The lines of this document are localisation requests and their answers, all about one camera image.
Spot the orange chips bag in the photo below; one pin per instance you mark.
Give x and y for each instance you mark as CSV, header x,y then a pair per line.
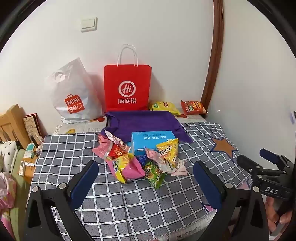
x,y
193,107

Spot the pink white snack packet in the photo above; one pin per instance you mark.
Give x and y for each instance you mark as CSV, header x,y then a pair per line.
x,y
104,148

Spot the white plastic bag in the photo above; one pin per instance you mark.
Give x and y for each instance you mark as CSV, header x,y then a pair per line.
x,y
69,92

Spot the yellow chips bag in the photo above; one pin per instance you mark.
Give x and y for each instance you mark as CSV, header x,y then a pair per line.
x,y
163,106

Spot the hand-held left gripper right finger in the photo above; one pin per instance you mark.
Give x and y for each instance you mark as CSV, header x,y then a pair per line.
x,y
208,185

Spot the brown wooden door frame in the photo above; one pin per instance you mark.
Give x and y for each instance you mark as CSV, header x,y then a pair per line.
x,y
216,58

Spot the yellow triangular snack packet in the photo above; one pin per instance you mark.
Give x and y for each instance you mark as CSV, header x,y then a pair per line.
x,y
167,149

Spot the white red-print snack packet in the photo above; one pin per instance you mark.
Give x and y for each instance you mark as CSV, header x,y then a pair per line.
x,y
159,162

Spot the red snack packet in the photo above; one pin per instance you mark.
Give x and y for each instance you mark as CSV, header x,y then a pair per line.
x,y
116,151

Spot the pink cloth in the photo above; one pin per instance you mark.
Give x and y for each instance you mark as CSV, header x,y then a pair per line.
x,y
5,192

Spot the small blue snack packet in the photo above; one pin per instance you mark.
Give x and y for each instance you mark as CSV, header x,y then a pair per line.
x,y
141,160

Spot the white floral cloth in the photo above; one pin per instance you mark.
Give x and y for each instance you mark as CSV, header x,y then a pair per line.
x,y
8,150

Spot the white remote control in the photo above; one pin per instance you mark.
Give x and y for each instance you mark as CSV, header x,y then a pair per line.
x,y
22,168

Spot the pink yellow snack packet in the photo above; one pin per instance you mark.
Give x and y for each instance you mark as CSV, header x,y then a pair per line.
x,y
131,170

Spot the green snack packet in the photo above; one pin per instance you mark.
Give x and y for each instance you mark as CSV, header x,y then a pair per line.
x,y
153,177

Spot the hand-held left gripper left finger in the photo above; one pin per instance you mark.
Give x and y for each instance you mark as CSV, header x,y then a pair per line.
x,y
84,185

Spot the person's right hand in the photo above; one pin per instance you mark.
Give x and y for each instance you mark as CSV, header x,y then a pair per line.
x,y
288,219

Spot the purple cloth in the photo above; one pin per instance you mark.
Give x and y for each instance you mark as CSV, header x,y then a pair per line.
x,y
143,122

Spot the patterned book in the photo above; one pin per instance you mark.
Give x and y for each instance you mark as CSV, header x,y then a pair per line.
x,y
31,125

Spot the blue tissue pack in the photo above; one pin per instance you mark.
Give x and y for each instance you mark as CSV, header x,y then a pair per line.
x,y
150,139

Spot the white light switch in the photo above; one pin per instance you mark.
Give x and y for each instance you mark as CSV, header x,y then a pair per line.
x,y
89,23

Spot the red paper bag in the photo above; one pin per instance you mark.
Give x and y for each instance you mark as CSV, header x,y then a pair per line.
x,y
127,76

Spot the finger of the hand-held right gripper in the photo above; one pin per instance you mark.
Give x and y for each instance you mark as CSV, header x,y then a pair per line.
x,y
270,155
248,163

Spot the green white small box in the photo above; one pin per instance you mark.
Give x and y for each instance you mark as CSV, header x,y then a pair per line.
x,y
30,149

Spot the pink sachet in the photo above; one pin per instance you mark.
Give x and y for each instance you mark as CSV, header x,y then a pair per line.
x,y
181,170

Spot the wooden headboard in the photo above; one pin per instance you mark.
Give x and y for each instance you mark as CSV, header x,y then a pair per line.
x,y
11,122

